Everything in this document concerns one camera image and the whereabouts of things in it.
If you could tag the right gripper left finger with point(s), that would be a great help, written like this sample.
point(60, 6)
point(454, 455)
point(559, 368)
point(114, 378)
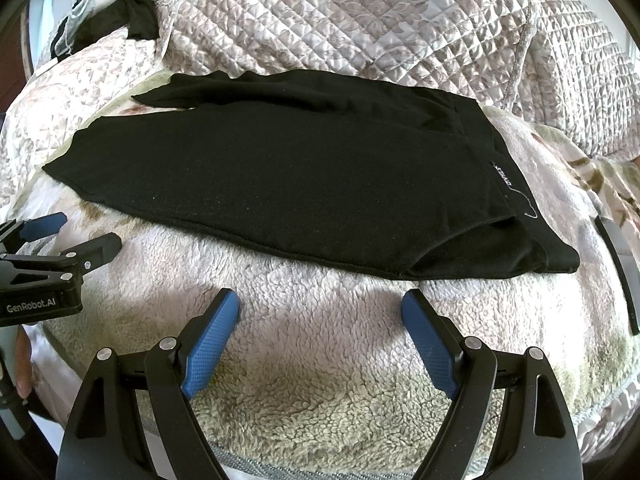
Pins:
point(104, 436)

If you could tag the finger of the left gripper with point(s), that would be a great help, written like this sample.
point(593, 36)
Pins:
point(89, 256)
point(16, 233)

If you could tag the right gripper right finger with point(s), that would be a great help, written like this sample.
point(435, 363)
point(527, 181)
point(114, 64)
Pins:
point(535, 438)

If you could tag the black pants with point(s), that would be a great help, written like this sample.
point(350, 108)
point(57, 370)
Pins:
point(405, 183)

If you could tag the person's left hand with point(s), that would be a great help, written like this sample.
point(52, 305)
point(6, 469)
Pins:
point(23, 364)

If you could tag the floral quilted bedspread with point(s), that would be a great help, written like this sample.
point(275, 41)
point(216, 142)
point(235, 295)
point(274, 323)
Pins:
point(61, 96)

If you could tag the floral fleece blanket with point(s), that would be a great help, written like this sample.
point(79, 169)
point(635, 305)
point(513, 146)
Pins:
point(320, 378)

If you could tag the dark clothes pile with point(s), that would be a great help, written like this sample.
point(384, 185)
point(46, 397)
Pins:
point(88, 21)

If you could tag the quilted satin comforter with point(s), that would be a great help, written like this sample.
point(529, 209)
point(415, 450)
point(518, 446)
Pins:
point(553, 62)

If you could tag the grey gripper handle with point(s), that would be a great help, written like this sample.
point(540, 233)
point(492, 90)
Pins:
point(14, 415)

